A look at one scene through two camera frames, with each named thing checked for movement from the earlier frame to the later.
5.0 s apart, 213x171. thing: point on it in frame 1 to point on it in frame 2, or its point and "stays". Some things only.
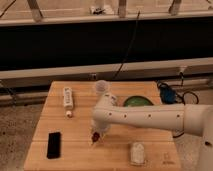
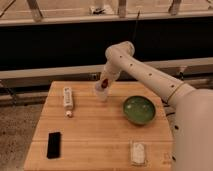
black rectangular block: (54, 145) stays
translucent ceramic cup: (102, 86) stays
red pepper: (95, 136) to (105, 83)
